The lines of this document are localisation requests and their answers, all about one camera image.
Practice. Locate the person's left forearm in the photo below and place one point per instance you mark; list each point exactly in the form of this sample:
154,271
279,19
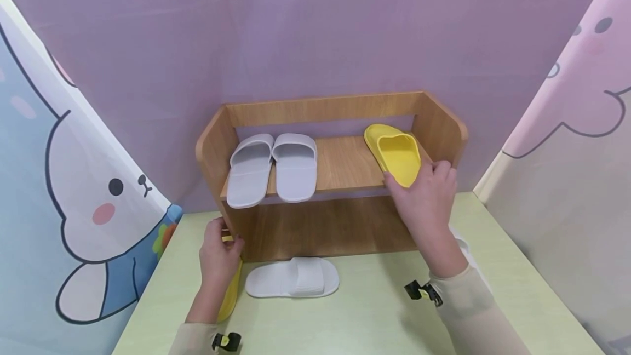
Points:
207,316

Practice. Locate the black wrist band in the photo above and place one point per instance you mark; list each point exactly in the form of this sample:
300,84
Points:
425,291
227,341

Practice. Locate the yellow slipper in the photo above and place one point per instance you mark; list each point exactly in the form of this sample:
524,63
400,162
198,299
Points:
394,152
229,296

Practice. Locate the person's left hand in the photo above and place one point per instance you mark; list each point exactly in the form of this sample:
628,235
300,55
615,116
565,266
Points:
218,259

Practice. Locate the wooden two-tier shoe rack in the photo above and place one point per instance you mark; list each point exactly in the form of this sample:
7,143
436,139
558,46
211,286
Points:
340,166

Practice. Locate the person's right hand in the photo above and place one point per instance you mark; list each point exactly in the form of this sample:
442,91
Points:
428,207

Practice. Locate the person's left fingers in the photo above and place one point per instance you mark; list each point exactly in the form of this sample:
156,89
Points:
216,225

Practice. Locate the person's left thumb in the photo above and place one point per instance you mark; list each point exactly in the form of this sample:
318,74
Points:
237,244

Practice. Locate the person's right fingers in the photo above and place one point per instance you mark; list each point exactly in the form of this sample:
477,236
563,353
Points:
440,170

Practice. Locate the white slipper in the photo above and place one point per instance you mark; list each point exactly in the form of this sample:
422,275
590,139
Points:
291,278
467,250

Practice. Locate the person's right thumb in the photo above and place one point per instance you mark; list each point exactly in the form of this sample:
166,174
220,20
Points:
394,186

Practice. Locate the grey slipper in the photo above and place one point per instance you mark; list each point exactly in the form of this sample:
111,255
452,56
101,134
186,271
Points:
296,171
249,174

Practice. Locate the person's right forearm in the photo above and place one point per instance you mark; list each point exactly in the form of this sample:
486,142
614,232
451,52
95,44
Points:
473,316

